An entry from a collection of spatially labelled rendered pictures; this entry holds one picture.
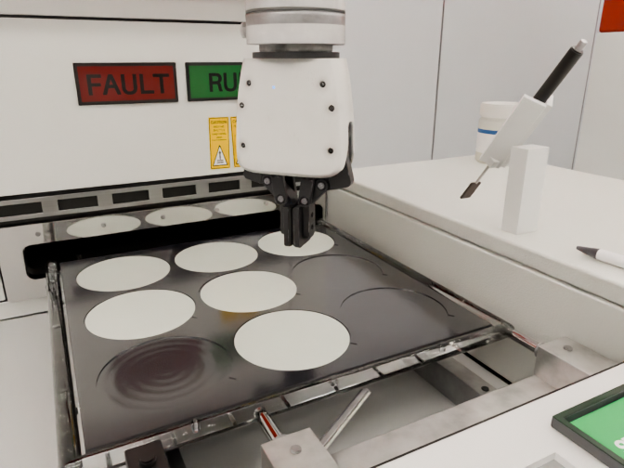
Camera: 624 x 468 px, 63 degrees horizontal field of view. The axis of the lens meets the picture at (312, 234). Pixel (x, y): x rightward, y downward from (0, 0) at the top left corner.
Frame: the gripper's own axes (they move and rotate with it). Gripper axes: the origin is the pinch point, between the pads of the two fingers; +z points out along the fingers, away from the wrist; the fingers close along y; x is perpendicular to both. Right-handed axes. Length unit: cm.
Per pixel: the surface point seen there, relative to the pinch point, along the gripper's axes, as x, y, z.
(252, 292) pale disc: -0.5, -5.0, 8.0
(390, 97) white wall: 218, -39, 3
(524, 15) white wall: 283, 19, -37
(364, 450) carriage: -15.9, 11.3, 10.0
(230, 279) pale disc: 1.6, -8.7, 8.0
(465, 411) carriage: -9.4, 17.3, 10.0
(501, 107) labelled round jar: 43.6, 16.5, -7.7
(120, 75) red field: 8.6, -26.5, -13.0
